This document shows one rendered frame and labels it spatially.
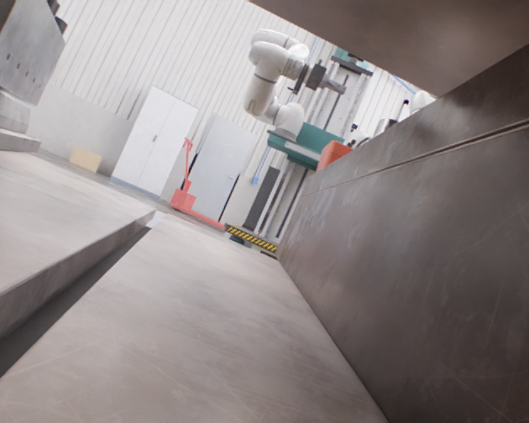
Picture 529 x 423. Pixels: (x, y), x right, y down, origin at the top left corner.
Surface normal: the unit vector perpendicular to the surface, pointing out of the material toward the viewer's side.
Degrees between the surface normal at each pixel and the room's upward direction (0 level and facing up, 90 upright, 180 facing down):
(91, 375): 0
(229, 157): 90
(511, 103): 90
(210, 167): 90
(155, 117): 90
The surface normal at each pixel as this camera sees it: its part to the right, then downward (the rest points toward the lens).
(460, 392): -0.91, -0.40
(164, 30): 0.36, 0.18
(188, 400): 0.40, -0.91
